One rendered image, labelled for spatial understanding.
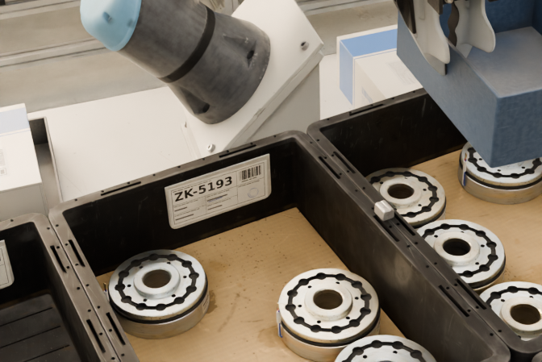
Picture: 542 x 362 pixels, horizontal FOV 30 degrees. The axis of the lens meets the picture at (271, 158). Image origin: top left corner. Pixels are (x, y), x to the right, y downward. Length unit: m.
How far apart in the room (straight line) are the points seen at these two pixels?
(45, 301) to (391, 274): 0.37
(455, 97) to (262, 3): 0.60
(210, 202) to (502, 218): 0.33
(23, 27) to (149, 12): 2.19
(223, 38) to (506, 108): 0.58
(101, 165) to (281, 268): 0.48
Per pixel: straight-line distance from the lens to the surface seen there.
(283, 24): 1.35
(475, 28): 0.86
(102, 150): 1.53
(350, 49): 1.56
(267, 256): 1.11
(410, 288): 0.98
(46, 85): 3.09
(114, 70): 3.11
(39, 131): 1.55
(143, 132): 1.56
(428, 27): 0.84
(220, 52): 1.30
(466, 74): 0.85
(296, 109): 1.31
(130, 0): 1.24
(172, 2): 1.27
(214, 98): 1.32
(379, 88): 1.46
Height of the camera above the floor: 1.57
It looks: 36 degrees down
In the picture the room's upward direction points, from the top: 3 degrees counter-clockwise
